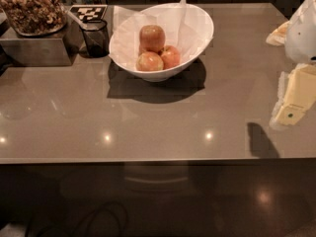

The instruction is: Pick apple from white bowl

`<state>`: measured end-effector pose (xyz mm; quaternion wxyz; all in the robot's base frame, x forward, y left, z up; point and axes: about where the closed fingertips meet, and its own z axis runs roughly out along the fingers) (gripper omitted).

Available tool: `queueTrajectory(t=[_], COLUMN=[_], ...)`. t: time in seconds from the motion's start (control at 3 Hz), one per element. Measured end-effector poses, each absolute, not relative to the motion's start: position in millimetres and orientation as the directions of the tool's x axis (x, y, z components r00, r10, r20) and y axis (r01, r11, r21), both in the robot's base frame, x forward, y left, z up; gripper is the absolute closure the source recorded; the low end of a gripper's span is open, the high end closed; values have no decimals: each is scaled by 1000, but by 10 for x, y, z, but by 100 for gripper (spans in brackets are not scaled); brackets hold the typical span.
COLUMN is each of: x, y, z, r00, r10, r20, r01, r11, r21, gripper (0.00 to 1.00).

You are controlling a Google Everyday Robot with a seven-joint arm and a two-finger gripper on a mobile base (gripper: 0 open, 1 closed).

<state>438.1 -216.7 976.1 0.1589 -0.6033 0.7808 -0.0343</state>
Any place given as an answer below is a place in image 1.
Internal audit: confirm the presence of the black mesh cup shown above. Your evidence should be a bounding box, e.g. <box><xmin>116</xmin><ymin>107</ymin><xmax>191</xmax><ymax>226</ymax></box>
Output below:
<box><xmin>81</xmin><ymin>20</ymin><xmax>110</xmax><ymax>57</ymax></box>

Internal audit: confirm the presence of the black white marker tag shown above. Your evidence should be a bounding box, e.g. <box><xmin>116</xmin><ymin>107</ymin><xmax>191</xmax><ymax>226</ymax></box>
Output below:
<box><xmin>69</xmin><ymin>5</ymin><xmax>108</xmax><ymax>23</ymax></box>

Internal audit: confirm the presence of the red apple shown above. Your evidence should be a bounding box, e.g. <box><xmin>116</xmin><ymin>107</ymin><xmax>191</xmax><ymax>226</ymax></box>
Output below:
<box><xmin>136</xmin><ymin>51</ymin><xmax>164</xmax><ymax>72</ymax></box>
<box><xmin>139</xmin><ymin>25</ymin><xmax>165</xmax><ymax>52</ymax></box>
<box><xmin>160</xmin><ymin>45</ymin><xmax>181</xmax><ymax>69</ymax></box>

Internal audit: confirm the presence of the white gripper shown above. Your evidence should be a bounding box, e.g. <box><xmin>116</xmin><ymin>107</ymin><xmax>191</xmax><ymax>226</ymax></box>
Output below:
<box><xmin>266</xmin><ymin>0</ymin><xmax>316</xmax><ymax>129</ymax></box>

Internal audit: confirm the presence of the white paper liner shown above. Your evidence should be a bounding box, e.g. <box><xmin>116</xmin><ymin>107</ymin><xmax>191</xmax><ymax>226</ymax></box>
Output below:
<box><xmin>113</xmin><ymin>0</ymin><xmax>211</xmax><ymax>71</ymax></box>

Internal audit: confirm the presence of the white spoon handle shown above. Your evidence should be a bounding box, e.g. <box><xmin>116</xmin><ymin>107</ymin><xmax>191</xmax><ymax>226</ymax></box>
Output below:
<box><xmin>67</xmin><ymin>10</ymin><xmax>87</xmax><ymax>30</ymax></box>

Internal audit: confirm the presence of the glass jar of nuts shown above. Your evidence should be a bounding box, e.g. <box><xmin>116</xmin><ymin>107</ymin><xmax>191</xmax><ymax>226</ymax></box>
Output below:
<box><xmin>0</xmin><ymin>0</ymin><xmax>67</xmax><ymax>37</ymax></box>

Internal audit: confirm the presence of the white ceramic bowl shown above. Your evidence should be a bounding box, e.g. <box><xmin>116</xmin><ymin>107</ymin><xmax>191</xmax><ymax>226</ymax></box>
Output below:
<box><xmin>108</xmin><ymin>2</ymin><xmax>215</xmax><ymax>83</ymax></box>

